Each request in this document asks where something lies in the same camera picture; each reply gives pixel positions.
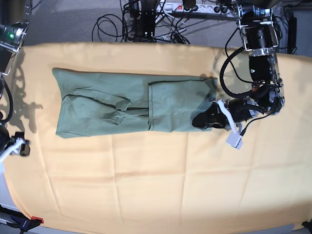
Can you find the tangled black floor cables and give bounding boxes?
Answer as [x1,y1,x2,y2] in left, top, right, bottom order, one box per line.
[91,0,191,46]

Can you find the black clamp right corner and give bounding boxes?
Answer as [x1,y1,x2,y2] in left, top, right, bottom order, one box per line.
[302,221,312,233]

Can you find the yellow table cloth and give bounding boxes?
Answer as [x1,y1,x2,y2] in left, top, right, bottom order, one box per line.
[4,42,312,234]

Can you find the black table leg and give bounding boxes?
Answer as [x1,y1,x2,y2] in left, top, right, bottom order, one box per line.
[287,16,297,54]

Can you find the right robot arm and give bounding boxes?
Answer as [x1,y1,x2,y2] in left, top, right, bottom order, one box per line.
[0,0,33,162]

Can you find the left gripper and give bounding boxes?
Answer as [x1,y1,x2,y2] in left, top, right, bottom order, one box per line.
[192,97,265,130]

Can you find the green T-shirt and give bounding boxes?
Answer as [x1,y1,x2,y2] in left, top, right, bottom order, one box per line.
[52,68,217,138]

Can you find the white power strip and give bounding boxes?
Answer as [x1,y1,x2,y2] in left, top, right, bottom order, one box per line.
[156,1,237,20]

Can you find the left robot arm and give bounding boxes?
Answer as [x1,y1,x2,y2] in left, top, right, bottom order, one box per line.
[192,0,285,130]

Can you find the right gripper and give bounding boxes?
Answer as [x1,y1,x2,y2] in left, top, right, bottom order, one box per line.
[0,126,30,156]

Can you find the black camera stand post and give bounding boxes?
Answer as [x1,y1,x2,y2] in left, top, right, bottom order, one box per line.
[129,0,160,42]

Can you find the orange black clamp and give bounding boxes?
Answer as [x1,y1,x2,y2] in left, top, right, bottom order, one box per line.
[0,206,44,234]

